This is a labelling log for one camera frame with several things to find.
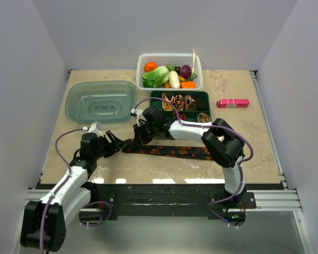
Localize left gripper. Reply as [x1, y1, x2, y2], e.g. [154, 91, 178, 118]
[93, 131, 126, 160]

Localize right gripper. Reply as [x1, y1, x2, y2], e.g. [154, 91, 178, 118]
[134, 121, 158, 147]

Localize dark orange floral tie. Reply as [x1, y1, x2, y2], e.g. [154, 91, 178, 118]
[122, 139, 212, 160]

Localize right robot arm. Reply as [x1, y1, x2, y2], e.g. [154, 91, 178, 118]
[130, 106, 245, 208]

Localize rolled yellow tie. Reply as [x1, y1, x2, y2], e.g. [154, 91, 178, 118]
[162, 93, 175, 111]

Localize rolled orange striped tie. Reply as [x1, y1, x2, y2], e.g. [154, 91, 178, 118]
[173, 111, 186, 121]

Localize rolled patterned dark tie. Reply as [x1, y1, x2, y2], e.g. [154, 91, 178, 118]
[172, 95, 185, 111]

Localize teal transparent plastic bin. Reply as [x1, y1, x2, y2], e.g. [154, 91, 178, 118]
[65, 80, 137, 123]

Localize green toy lettuce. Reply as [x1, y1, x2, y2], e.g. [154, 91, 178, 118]
[142, 66, 170, 88]

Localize rolled purple gold tie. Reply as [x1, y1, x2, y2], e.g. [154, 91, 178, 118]
[185, 95, 196, 111]

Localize green compartment tray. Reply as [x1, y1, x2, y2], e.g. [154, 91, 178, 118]
[149, 90, 211, 132]

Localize white toy radish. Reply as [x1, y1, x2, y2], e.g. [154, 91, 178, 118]
[169, 70, 181, 89]

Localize rolled brown beige tie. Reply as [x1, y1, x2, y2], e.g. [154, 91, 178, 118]
[197, 112, 211, 123]

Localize orange toy carrot slice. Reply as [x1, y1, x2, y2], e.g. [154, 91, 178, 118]
[181, 81, 196, 89]

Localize orange toy pumpkin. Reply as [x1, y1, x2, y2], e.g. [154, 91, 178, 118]
[144, 62, 157, 72]

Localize purple toy onion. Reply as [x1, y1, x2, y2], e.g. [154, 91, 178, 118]
[180, 65, 192, 79]

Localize white perforated basket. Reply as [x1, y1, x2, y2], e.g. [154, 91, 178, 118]
[136, 53, 204, 92]

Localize pink rectangular box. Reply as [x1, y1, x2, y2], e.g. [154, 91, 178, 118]
[216, 99, 250, 108]

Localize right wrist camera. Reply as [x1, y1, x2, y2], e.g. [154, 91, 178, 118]
[130, 108, 147, 126]

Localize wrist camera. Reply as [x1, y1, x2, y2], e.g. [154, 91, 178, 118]
[130, 108, 147, 126]
[82, 122, 103, 137]

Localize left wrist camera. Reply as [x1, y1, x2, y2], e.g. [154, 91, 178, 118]
[82, 122, 103, 137]

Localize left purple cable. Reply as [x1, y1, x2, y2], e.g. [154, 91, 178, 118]
[39, 127, 113, 254]

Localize purple cable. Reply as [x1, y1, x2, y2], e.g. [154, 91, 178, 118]
[134, 97, 254, 230]
[39, 127, 113, 254]

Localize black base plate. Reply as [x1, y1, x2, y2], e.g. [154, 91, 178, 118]
[78, 182, 284, 224]

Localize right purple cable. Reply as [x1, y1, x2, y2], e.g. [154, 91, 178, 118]
[134, 97, 254, 230]

